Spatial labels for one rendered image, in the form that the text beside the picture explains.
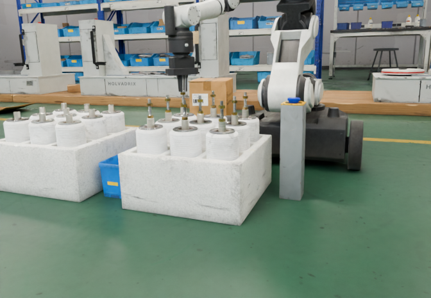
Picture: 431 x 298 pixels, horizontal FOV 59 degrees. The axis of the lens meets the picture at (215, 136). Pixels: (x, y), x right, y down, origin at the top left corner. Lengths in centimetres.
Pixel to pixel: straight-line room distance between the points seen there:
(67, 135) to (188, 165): 46
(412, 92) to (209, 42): 164
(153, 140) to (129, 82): 253
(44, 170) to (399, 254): 109
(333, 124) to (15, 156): 117
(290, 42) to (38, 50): 323
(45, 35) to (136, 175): 344
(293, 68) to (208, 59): 195
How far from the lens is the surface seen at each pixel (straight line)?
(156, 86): 353
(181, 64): 136
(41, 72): 441
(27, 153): 144
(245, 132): 118
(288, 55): 157
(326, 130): 154
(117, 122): 153
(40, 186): 145
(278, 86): 143
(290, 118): 121
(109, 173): 133
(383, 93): 309
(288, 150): 123
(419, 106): 305
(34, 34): 442
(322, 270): 92
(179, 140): 111
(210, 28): 336
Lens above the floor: 48
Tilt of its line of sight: 13 degrees down
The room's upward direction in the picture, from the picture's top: 1 degrees counter-clockwise
